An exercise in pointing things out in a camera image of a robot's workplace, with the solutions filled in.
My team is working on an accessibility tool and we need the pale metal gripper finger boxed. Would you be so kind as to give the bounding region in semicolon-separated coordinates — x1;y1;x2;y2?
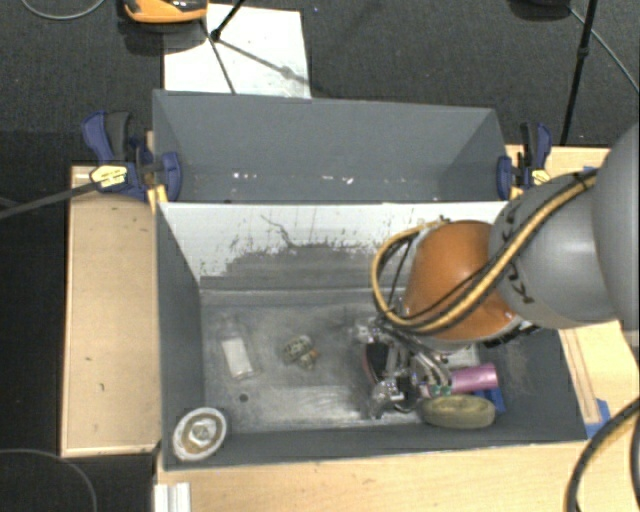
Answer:
349;319;382;349
368;379;406;420

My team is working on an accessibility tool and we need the pink cylinder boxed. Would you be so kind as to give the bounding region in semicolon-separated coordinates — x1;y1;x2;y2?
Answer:
449;362;500;395

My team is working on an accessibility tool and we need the blue block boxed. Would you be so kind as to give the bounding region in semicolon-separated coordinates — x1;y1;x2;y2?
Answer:
474;387;507;415

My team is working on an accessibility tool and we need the clear glass jar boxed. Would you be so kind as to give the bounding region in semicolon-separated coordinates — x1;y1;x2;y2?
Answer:
217;319;264;382

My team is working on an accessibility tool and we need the white round disc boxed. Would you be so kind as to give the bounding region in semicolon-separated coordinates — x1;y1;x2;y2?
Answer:
171;406;229;463

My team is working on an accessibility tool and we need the grey metal bin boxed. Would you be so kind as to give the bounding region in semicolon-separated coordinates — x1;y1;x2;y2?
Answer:
151;88;589;472

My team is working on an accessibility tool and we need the pale wood board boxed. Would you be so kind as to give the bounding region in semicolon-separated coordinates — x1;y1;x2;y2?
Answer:
59;164;164;459

